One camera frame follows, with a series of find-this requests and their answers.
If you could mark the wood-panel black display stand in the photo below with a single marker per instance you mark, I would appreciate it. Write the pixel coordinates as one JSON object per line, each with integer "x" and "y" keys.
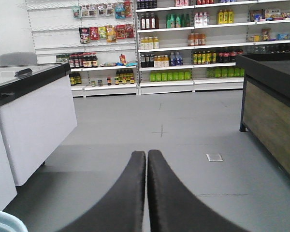
{"x": 265, "y": 109}

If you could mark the far white chest freezer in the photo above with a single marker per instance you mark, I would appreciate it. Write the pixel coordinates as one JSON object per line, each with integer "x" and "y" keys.
{"x": 36, "y": 114}

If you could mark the steel floor socket cover far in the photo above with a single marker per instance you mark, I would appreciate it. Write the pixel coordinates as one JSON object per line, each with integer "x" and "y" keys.
{"x": 214, "y": 157}

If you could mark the white supermarket shelving unit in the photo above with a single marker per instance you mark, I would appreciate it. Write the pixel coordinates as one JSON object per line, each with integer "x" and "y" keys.
{"x": 155, "y": 46}

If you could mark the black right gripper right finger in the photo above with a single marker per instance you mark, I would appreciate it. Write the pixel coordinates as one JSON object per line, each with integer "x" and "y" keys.
{"x": 173, "y": 207}

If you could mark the grey office chair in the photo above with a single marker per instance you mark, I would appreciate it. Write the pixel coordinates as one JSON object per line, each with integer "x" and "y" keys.
{"x": 18, "y": 58}

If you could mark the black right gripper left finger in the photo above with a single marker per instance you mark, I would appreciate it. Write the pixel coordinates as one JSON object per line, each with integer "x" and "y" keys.
{"x": 121, "y": 209}

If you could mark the light blue plastic basket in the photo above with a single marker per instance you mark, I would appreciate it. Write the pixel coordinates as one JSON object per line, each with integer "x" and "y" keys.
{"x": 10, "y": 223}

